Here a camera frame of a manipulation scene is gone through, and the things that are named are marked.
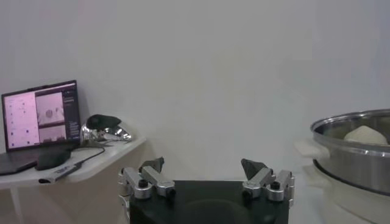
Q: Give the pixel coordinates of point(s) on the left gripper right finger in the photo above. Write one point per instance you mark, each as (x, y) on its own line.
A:
(265, 182)

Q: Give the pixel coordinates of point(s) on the open dark grey laptop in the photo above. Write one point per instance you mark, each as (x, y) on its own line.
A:
(21, 121)

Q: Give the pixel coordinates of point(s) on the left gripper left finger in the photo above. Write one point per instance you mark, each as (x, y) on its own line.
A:
(146, 181)

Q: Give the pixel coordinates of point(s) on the grey usb hub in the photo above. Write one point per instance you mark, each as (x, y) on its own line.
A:
(61, 172)

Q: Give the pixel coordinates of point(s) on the white electric cooking pot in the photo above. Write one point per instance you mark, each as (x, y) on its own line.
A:
(350, 207)

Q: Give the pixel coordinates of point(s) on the chrome and black headset device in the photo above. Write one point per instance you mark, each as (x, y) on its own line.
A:
(100, 121)

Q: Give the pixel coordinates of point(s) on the stainless steel steamer basket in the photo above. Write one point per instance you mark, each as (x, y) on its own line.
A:
(350, 164)

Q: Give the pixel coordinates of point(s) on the white side table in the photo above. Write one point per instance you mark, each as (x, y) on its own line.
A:
(122, 149)

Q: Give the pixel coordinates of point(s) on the black computer mouse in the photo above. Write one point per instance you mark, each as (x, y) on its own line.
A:
(51, 159)

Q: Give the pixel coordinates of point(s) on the white steamed baozi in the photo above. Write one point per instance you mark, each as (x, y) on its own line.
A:
(365, 135)

